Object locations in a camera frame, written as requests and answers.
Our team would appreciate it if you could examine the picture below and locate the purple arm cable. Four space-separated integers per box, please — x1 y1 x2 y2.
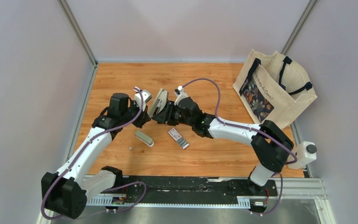
180 77 298 216
41 87 149 220

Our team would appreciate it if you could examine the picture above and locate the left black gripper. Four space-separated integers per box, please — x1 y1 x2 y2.
120 100 150 128

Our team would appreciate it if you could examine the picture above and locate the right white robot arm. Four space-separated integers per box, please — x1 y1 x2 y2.
150 97 296 196

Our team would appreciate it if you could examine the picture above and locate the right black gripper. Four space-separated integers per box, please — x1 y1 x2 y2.
153 101 194 127

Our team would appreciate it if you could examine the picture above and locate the red white staple box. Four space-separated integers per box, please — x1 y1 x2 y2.
168 128 189 149

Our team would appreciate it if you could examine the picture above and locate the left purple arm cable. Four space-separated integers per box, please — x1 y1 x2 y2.
41 87 149 220

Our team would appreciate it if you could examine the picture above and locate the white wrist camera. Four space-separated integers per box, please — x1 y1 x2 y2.
134 86 152 111
174 86 188 105

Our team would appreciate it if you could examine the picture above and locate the aluminium frame rail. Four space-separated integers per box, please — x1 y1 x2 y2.
41 173 335 224

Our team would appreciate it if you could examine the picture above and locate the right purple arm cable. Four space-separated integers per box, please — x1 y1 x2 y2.
180 77 298 216

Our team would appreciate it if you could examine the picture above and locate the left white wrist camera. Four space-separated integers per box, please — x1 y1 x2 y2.
134 86 152 111

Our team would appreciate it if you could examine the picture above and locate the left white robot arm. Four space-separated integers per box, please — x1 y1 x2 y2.
41 87 152 220

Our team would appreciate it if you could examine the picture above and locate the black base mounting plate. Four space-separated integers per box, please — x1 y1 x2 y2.
104 175 278 214

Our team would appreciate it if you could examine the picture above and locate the cream floral tote bag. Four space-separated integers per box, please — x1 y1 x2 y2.
233 49 317 129

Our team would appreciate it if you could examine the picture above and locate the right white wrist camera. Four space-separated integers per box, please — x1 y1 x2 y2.
174 86 188 105

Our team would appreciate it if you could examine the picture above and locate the grey-green stapler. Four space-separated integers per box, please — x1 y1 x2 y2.
135 130 154 147

